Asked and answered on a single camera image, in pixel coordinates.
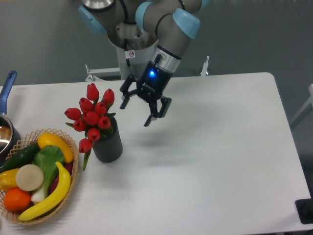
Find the green cucumber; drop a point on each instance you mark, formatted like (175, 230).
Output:
(21, 158)

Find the dark grey ribbed vase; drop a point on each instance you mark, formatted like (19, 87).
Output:
(109, 148)

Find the green bok choy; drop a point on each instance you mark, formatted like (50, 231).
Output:
(45, 159)

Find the yellow squash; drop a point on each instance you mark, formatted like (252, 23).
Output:
(46, 139)

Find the white furniture frame right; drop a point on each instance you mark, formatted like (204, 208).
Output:
(303, 111)

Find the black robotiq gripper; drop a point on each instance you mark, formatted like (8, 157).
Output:
(150, 87)

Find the black device at edge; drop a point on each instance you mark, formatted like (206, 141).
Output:
(305, 210)

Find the yellow banana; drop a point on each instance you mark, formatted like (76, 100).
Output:
(53, 199)

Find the beige round disc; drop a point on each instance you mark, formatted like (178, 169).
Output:
(29, 177)

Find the yellow bell pepper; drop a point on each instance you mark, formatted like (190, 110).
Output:
(7, 180)

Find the blue handled saucepan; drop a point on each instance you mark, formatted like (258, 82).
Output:
(8, 133)

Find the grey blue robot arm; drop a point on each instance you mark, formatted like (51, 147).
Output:
(110, 13)

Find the red tulip bouquet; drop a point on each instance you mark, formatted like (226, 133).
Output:
(92, 118)

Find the dark red vegetable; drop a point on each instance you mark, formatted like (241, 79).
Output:
(53, 185)

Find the orange fruit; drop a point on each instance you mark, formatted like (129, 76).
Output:
(17, 200)

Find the woven wicker basket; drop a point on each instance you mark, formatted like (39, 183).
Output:
(21, 144)

